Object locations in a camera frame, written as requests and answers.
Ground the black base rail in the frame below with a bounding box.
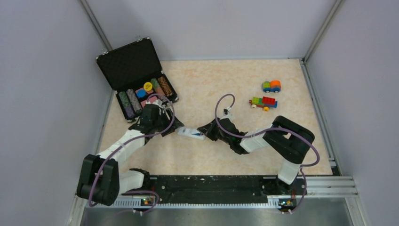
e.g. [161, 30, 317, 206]
[136, 175, 307, 206]

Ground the black poker chip case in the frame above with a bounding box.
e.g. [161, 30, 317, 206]
[96, 37, 179, 122]

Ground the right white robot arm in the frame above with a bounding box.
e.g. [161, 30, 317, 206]
[198, 115, 315, 194]

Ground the green poker chip stack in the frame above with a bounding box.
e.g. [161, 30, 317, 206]
[118, 91, 135, 120]

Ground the yellow poker chip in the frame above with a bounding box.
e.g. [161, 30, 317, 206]
[143, 82, 153, 93]

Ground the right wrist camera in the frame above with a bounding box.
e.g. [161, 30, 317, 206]
[221, 107, 235, 122]

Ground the purple grey chip stack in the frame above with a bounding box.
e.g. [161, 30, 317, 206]
[127, 89, 142, 114]

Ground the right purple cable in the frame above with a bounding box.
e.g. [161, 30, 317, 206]
[214, 93, 321, 213]

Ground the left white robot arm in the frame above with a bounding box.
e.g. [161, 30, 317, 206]
[76, 103, 183, 207]

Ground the white remote control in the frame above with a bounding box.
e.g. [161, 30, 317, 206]
[177, 127, 206, 140]

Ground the brown poker chip stack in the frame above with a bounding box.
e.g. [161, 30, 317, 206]
[158, 76, 173, 97]

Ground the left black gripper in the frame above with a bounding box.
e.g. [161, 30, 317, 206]
[152, 107, 184, 137]

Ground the orange blue toy car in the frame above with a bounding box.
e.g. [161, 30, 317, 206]
[262, 80, 281, 93]

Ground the green pink chip stack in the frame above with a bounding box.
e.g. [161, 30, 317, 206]
[151, 78, 166, 97]

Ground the blue poker chip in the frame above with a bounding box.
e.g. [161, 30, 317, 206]
[136, 89, 147, 98]

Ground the pink card deck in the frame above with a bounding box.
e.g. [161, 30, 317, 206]
[141, 96, 158, 108]

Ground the lego brick truck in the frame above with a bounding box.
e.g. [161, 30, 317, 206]
[248, 97, 278, 111]

